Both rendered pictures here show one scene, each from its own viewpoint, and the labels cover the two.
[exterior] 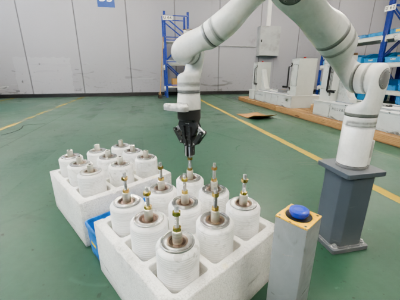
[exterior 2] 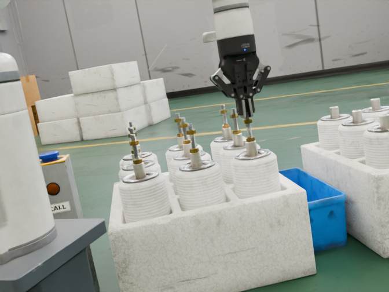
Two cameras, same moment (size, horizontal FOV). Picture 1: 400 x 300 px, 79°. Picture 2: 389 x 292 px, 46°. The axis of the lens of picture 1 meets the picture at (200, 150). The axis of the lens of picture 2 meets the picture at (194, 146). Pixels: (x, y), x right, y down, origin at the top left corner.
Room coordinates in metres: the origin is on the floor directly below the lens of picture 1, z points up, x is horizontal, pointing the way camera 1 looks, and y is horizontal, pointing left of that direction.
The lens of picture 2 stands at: (1.22, -0.77, 0.46)
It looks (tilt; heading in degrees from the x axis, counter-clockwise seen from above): 10 degrees down; 126
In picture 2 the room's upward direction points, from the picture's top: 10 degrees counter-clockwise
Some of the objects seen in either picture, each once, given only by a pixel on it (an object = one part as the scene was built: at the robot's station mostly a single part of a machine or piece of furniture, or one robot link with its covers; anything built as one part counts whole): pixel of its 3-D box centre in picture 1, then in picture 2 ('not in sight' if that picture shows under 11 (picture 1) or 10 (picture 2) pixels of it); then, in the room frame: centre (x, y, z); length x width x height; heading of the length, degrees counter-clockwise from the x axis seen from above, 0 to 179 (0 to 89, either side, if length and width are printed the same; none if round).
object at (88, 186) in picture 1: (94, 193); (338, 151); (0.83, 0.41, 0.16); 0.10 x 0.10 x 0.18
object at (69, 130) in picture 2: not in sight; (73, 127); (-1.82, 1.73, 0.09); 0.39 x 0.39 x 0.18; 13
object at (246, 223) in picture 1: (241, 231); (149, 219); (0.60, -0.12, 0.16); 0.10 x 0.10 x 0.18
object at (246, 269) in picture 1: (186, 249); (201, 222); (0.61, 0.04, 0.09); 0.39 x 0.39 x 0.18; 43
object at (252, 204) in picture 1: (243, 203); (140, 177); (0.60, -0.12, 0.25); 0.08 x 0.08 x 0.01
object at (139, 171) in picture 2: (243, 199); (139, 171); (0.60, -0.12, 0.26); 0.02 x 0.02 x 0.03
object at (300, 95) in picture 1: (281, 81); not in sight; (4.53, -1.48, 0.45); 1.61 x 0.57 x 0.74; 12
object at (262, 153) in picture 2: (190, 177); (252, 154); (0.77, 0.04, 0.25); 0.08 x 0.08 x 0.01
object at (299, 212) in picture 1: (299, 213); (49, 157); (0.44, -0.21, 0.32); 0.04 x 0.04 x 0.02
